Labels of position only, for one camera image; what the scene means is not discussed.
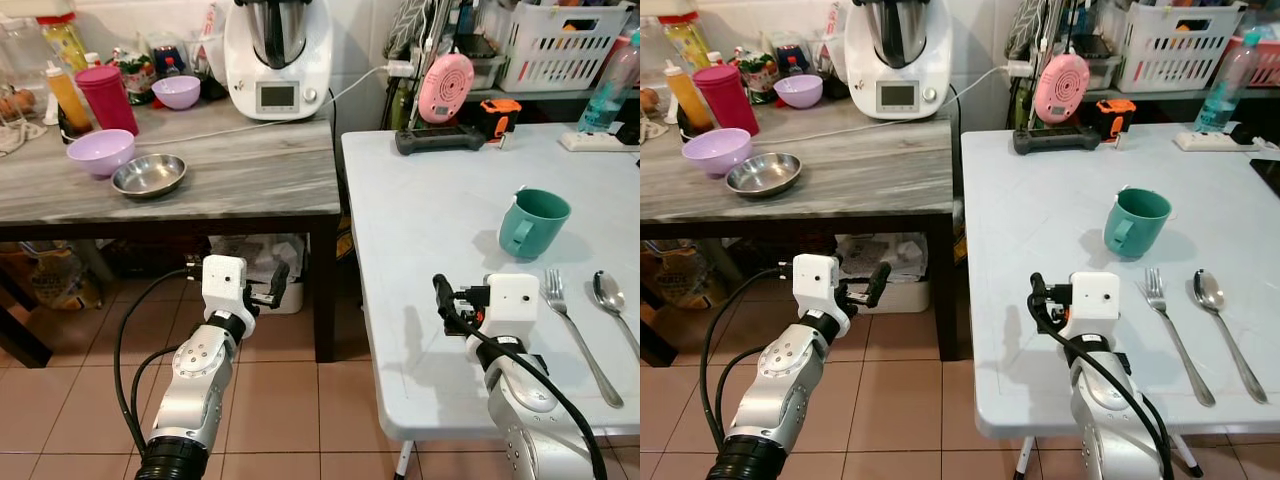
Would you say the pink round gadget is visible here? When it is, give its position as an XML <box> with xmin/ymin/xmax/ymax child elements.
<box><xmin>417</xmin><ymin>52</ymin><xmax>476</xmax><ymax>126</ymax></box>
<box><xmin>1033</xmin><ymin>52</ymin><xmax>1091</xmax><ymax>126</ymax></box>

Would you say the white plastic bag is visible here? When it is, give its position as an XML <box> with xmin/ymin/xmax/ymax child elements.
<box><xmin>835</xmin><ymin>233</ymin><xmax>932</xmax><ymax>314</ymax></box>
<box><xmin>209</xmin><ymin>234</ymin><xmax>307</xmax><ymax>317</ymax></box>

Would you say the small purple plastic bowl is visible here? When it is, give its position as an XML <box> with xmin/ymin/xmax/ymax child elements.
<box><xmin>773</xmin><ymin>74</ymin><xmax>825</xmax><ymax>110</ymax></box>
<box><xmin>151</xmin><ymin>75</ymin><xmax>203</xmax><ymax>111</ymax></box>

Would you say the black flat device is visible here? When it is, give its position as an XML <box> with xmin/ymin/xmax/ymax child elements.
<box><xmin>394</xmin><ymin>125</ymin><xmax>489</xmax><ymax>157</ymax></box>
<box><xmin>1012</xmin><ymin>125</ymin><xmax>1105</xmax><ymax>156</ymax></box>

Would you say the orange squeeze sauce bottle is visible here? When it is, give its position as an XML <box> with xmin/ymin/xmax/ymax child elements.
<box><xmin>663</xmin><ymin>60</ymin><xmax>715</xmax><ymax>137</ymax></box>
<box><xmin>43</xmin><ymin>60</ymin><xmax>94</xmax><ymax>138</ymax></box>

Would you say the round steel dish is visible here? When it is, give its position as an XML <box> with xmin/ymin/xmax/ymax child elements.
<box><xmin>111</xmin><ymin>153</ymin><xmax>188</xmax><ymax>200</ymax></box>
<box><xmin>725</xmin><ymin>152</ymin><xmax>803</xmax><ymax>199</ymax></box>

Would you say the white folding table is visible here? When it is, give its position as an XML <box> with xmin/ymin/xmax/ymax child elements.
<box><xmin>960</xmin><ymin>123</ymin><xmax>1280</xmax><ymax>480</ymax></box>
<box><xmin>341</xmin><ymin>123</ymin><xmax>641</xmax><ymax>480</ymax></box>

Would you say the large purple plastic bowl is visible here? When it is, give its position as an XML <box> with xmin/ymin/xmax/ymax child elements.
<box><xmin>66</xmin><ymin>129</ymin><xmax>137</xmax><ymax>181</ymax></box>
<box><xmin>682</xmin><ymin>128</ymin><xmax>754</xmax><ymax>180</ymax></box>

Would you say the white plastic basket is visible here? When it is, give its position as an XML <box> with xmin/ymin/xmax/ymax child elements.
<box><xmin>1117</xmin><ymin>0</ymin><xmax>1247</xmax><ymax>94</ymax></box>
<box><xmin>497</xmin><ymin>0</ymin><xmax>637</xmax><ymax>94</ymax></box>

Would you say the orange and black gadget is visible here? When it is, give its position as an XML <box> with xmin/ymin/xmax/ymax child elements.
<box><xmin>1095</xmin><ymin>98</ymin><xmax>1138</xmax><ymax>140</ymax></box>
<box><xmin>478</xmin><ymin>98</ymin><xmax>523</xmax><ymax>142</ymax></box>

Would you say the steel fork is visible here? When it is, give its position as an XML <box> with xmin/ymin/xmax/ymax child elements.
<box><xmin>543</xmin><ymin>268</ymin><xmax>625</xmax><ymax>409</ymax></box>
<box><xmin>1144</xmin><ymin>267</ymin><xmax>1218</xmax><ymax>408</ymax></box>

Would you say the white power strip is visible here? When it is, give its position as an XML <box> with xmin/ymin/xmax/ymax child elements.
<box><xmin>559</xmin><ymin>130</ymin><xmax>641</xmax><ymax>154</ymax></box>
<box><xmin>1174</xmin><ymin>130</ymin><xmax>1264</xmax><ymax>154</ymax></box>

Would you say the green plastic mug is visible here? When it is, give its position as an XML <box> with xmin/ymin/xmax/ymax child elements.
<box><xmin>499</xmin><ymin>187</ymin><xmax>573</xmax><ymax>263</ymax></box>
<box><xmin>1104</xmin><ymin>187</ymin><xmax>1173</xmax><ymax>260</ymax></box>

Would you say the grey wood-grain dark-framed table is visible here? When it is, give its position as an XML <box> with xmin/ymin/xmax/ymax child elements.
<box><xmin>0</xmin><ymin>95</ymin><xmax>342</xmax><ymax>369</ymax></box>
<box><xmin>640</xmin><ymin>95</ymin><xmax>957</xmax><ymax>367</ymax></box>

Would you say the white kitchen cooking machine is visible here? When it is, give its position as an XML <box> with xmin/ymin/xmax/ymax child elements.
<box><xmin>843</xmin><ymin>0</ymin><xmax>954</xmax><ymax>123</ymax></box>
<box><xmin>223</xmin><ymin>0</ymin><xmax>334</xmax><ymax>123</ymax></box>

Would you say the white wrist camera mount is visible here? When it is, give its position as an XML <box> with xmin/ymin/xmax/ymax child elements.
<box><xmin>201</xmin><ymin>255</ymin><xmax>248</xmax><ymax>316</ymax></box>
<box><xmin>795</xmin><ymin>254</ymin><xmax>841</xmax><ymax>313</ymax></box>
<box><xmin>484</xmin><ymin>273</ymin><xmax>542</xmax><ymax>342</ymax></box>
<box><xmin>1067</xmin><ymin>271</ymin><xmax>1122</xmax><ymax>337</ymax></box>

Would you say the steel spoon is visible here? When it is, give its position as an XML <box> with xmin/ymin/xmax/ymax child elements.
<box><xmin>1192</xmin><ymin>268</ymin><xmax>1270</xmax><ymax>405</ymax></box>
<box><xmin>592</xmin><ymin>270</ymin><xmax>641</xmax><ymax>357</ymax></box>

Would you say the pink plastic tumbler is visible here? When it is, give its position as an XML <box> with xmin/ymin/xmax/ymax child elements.
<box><xmin>75</xmin><ymin>65</ymin><xmax>140</xmax><ymax>137</ymax></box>
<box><xmin>692</xmin><ymin>64</ymin><xmax>758</xmax><ymax>137</ymax></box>

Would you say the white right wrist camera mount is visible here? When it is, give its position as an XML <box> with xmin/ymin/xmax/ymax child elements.
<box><xmin>484</xmin><ymin>273</ymin><xmax>542</xmax><ymax>342</ymax></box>
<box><xmin>1067</xmin><ymin>271</ymin><xmax>1122</xmax><ymax>337</ymax></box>

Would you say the yellow jar with red lid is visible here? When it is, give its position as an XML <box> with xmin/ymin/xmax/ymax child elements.
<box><xmin>36</xmin><ymin>12</ymin><xmax>90</xmax><ymax>74</ymax></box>
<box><xmin>657</xmin><ymin>12</ymin><xmax>714</xmax><ymax>72</ymax></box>

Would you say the clear bottle with blue liquid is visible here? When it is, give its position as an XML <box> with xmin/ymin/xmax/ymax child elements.
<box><xmin>1195</xmin><ymin>30</ymin><xmax>1263</xmax><ymax>135</ymax></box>
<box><xmin>578</xmin><ymin>30</ymin><xmax>641</xmax><ymax>135</ymax></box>

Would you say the red plastic basket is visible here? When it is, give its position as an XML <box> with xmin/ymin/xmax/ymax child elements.
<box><xmin>1246</xmin><ymin>36</ymin><xmax>1280</xmax><ymax>90</ymax></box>

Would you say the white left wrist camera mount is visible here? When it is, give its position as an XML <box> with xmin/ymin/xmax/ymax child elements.
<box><xmin>201</xmin><ymin>255</ymin><xmax>248</xmax><ymax>316</ymax></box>
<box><xmin>795</xmin><ymin>254</ymin><xmax>841</xmax><ymax>313</ymax></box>

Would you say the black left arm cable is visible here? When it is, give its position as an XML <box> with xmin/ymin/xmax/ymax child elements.
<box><xmin>112</xmin><ymin>262</ymin><xmax>206</xmax><ymax>457</ymax></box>
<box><xmin>699</xmin><ymin>264</ymin><xmax>799</xmax><ymax>447</ymax></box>

